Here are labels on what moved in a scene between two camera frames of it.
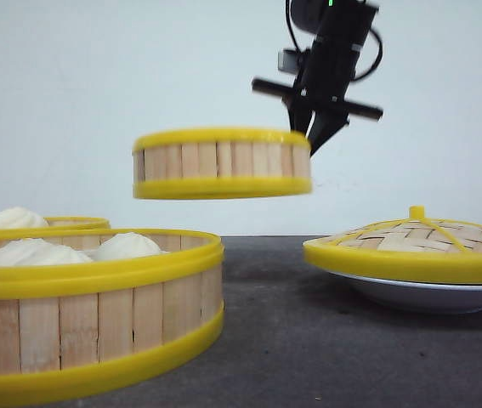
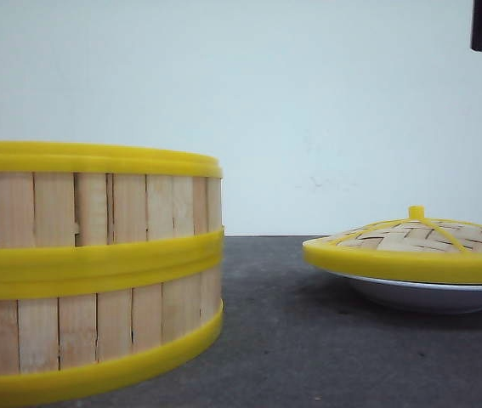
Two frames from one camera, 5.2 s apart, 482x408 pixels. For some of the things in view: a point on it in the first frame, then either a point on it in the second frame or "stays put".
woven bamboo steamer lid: x=418 y=249 stays put
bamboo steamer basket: x=42 y=331 stays put
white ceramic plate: x=426 y=296 stays put
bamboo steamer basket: x=222 y=164 to x=62 y=218
